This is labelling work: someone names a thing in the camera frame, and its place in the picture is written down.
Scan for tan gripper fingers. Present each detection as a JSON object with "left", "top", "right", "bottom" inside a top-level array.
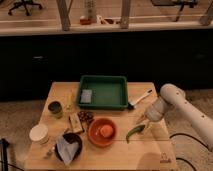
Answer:
[{"left": 136, "top": 115, "right": 151, "bottom": 133}]

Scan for green plastic tray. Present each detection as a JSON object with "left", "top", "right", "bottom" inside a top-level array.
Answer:
[{"left": 76, "top": 75, "right": 128, "bottom": 110}]

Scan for white handled brush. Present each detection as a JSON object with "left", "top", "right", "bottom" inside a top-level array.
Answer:
[{"left": 127, "top": 90, "right": 152, "bottom": 110}]

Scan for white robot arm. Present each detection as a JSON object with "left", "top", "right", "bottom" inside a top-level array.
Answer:
[{"left": 140, "top": 84, "right": 213, "bottom": 151}]

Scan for grey sponge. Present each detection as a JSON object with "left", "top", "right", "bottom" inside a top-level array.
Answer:
[{"left": 80, "top": 89, "right": 92, "bottom": 103}]

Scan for black stand at left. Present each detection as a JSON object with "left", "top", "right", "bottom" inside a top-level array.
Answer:
[{"left": 0, "top": 138, "right": 9, "bottom": 171}]

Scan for green chili pepper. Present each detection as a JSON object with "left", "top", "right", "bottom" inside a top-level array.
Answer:
[{"left": 126, "top": 124, "right": 145, "bottom": 143}]

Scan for red object on shelf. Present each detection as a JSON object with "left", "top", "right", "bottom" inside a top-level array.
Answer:
[{"left": 79, "top": 16, "right": 92, "bottom": 25}]

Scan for orange bowl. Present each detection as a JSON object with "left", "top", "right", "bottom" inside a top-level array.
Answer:
[{"left": 87, "top": 118, "right": 117, "bottom": 148}]

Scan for office chair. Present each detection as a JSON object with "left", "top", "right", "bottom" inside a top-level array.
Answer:
[{"left": 8, "top": 0, "right": 43, "bottom": 16}]

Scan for black floor cable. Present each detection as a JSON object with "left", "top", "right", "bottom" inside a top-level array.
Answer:
[{"left": 169, "top": 132, "right": 213, "bottom": 171}]

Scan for grey cloth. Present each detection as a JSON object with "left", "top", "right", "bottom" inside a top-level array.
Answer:
[{"left": 56, "top": 136, "right": 79, "bottom": 165}]

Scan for white cup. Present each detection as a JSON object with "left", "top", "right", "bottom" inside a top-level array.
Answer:
[{"left": 29, "top": 124, "right": 49, "bottom": 144}]

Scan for dark green cup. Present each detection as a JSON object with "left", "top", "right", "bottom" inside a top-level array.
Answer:
[{"left": 48, "top": 101, "right": 63, "bottom": 118}]

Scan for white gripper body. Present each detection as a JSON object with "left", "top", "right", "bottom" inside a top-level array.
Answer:
[{"left": 145, "top": 97, "right": 169, "bottom": 122}]

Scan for black bowl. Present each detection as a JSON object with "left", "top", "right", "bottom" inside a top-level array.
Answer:
[{"left": 54, "top": 133, "right": 82, "bottom": 163}]

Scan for orange fruit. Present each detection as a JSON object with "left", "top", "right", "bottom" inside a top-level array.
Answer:
[{"left": 100, "top": 125, "right": 114, "bottom": 138}]

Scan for brown grape cluster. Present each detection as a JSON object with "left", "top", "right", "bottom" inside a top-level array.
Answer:
[{"left": 78, "top": 111, "right": 94, "bottom": 124}]

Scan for small wooden block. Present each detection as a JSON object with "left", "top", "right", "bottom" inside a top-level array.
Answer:
[{"left": 69, "top": 113, "right": 83, "bottom": 133}]

